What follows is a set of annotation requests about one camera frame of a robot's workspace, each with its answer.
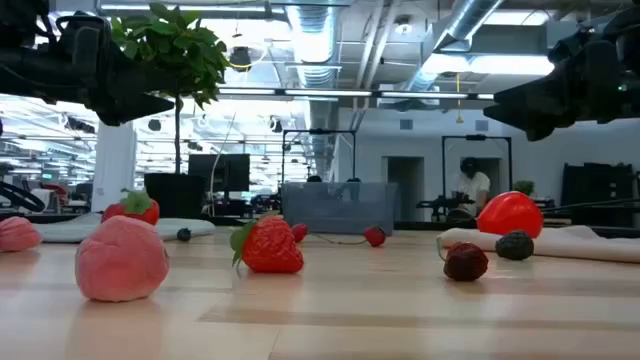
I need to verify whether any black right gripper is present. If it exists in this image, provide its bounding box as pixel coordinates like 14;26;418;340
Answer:
483;27;626;142

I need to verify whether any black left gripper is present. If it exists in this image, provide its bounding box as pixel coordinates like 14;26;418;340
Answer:
47;49;175;126

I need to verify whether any shiny red toy pepper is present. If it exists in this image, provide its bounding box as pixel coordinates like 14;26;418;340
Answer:
476;190;545;240

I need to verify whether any dark toy blackberry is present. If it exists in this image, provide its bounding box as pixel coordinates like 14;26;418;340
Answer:
494;229;535;262

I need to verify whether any pink toy fruit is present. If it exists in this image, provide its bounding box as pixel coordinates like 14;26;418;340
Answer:
0;215;43;254
74;214;171;304

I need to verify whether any dark red toy cherry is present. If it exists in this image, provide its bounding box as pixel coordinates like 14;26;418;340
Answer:
435;235;490;283

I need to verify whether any grey plastic tupperware container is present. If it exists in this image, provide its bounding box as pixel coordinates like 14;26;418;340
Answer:
280;181;400;236

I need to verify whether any green leafy artificial plant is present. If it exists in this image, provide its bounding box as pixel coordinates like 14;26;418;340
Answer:
109;2;232;176

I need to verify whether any white column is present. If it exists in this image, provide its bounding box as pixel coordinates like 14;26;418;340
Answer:
91;119;138;214

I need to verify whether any person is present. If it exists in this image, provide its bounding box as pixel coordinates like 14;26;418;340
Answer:
447;156;492;221

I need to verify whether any black cabinet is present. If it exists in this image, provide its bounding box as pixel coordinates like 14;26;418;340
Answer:
560;162;640;229

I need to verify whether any black plant pot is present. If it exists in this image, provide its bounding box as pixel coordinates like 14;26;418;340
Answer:
143;172;209;220

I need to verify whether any black office monitor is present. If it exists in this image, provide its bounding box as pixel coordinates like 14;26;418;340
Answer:
187;153;251;194

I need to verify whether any black hanging ceiling speaker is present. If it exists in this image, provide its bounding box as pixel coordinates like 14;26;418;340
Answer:
228;45;253;71

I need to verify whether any pale pink folded cloth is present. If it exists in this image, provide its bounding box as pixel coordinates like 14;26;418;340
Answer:
437;224;640;265

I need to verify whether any grey-blue folded cloth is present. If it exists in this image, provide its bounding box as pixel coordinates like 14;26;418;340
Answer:
32;212;217;245

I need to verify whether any long ceiling light bar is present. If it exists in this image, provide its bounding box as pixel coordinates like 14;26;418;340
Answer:
217;87;496;101

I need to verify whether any black metal gantry frame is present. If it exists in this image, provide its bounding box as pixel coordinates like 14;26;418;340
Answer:
281;128;358;186
441;133;514;201

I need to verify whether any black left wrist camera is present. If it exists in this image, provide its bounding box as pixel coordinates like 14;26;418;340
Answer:
54;14;110;51

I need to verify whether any silver ventilation duct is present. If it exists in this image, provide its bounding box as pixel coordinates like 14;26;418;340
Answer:
399;0;505;94
285;0;341;90

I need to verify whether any black curved cable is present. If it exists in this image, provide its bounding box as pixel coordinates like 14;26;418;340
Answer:
0;179;47;214

